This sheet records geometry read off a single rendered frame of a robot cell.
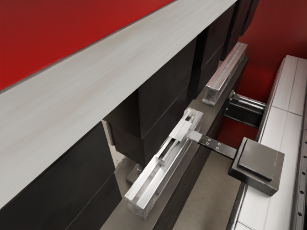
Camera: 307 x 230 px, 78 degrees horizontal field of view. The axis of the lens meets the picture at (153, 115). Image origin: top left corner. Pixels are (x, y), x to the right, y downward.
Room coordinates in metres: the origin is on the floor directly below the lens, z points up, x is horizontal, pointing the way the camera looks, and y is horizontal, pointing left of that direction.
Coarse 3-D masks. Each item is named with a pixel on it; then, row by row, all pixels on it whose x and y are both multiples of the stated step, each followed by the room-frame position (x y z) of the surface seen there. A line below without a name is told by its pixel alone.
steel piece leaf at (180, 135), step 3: (186, 123) 0.41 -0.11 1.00; (189, 123) 0.41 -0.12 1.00; (183, 126) 0.39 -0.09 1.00; (186, 126) 0.39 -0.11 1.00; (189, 126) 0.39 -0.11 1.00; (180, 129) 0.38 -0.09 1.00; (183, 129) 0.38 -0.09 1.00; (186, 129) 0.38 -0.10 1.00; (180, 132) 0.37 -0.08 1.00; (183, 132) 0.37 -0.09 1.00; (177, 135) 0.36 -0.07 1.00; (180, 135) 0.36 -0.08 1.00; (183, 135) 0.36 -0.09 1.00; (177, 138) 0.34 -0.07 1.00; (180, 138) 0.34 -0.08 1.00; (180, 141) 0.33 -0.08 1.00
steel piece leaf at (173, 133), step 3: (180, 120) 0.42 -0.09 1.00; (183, 120) 0.42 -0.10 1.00; (180, 123) 0.41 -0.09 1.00; (183, 123) 0.41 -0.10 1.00; (177, 126) 0.39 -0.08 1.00; (180, 126) 0.39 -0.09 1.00; (174, 129) 0.38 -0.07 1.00; (177, 129) 0.38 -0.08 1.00; (171, 132) 0.37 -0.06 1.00; (174, 132) 0.37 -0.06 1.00; (177, 132) 0.37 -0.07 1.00; (171, 135) 0.36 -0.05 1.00; (174, 135) 0.36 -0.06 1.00; (174, 138) 0.35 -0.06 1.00
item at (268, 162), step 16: (208, 144) 0.32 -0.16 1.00; (224, 144) 0.32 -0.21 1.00; (240, 144) 0.31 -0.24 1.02; (256, 144) 0.30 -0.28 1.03; (240, 160) 0.25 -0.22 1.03; (256, 160) 0.25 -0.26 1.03; (272, 160) 0.25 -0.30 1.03; (240, 176) 0.22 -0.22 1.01; (256, 176) 0.21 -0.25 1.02; (272, 176) 0.21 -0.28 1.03; (272, 192) 0.18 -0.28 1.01
